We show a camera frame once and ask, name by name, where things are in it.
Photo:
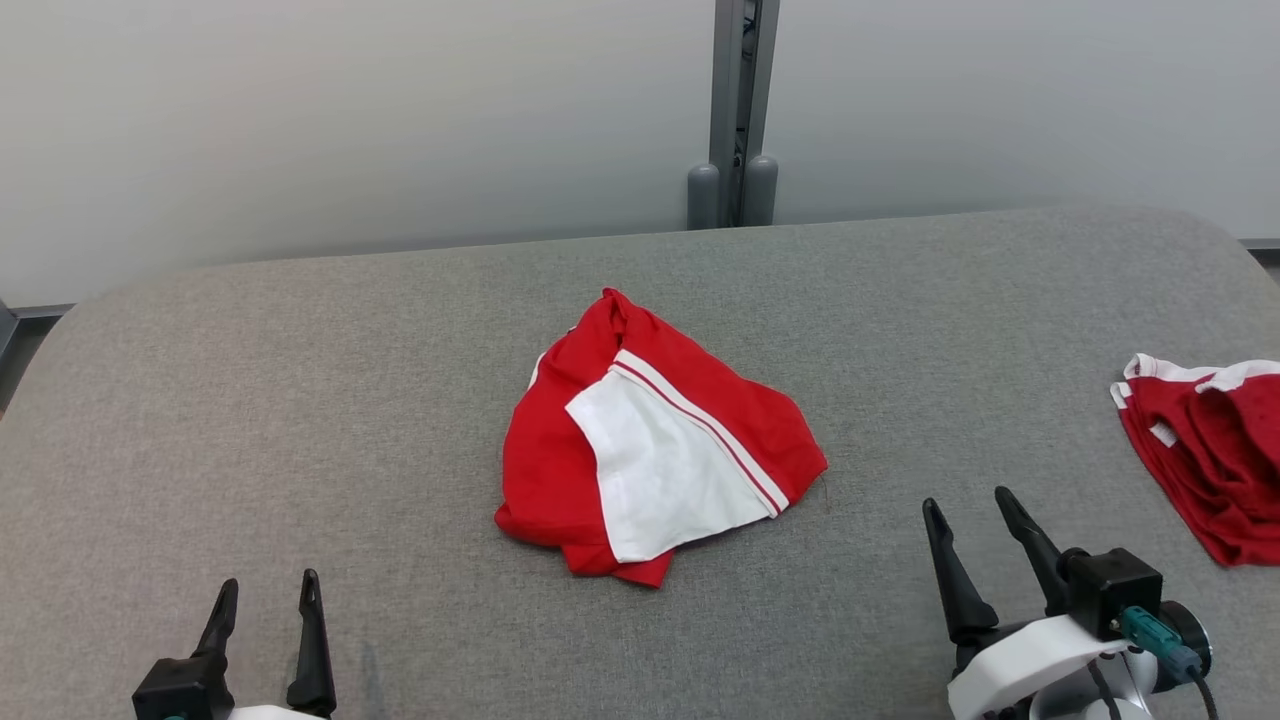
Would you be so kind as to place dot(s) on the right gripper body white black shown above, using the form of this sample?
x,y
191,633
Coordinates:
x,y
1030,670

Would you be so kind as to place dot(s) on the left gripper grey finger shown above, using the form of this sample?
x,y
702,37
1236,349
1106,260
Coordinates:
x,y
220,620
312,650

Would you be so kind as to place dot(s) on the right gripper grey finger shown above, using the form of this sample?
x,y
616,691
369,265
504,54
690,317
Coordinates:
x,y
1035,550
960,590

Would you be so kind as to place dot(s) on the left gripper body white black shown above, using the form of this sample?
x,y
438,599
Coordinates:
x,y
270,714

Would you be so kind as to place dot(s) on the red white basketball shorts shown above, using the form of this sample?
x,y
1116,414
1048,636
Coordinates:
x,y
1200,470

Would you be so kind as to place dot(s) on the red Bulls 23 jersey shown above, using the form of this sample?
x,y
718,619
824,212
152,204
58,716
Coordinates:
x,y
540,460

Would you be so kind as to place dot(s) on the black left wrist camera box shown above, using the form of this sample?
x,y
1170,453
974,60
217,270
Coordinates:
x,y
175,690

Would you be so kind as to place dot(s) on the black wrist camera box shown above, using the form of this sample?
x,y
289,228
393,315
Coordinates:
x,y
175,690
1110,590

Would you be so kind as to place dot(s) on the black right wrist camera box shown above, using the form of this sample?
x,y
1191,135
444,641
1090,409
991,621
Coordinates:
x,y
1110,590

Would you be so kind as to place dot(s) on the grey metal partition post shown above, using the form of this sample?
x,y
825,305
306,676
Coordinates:
x,y
735,80

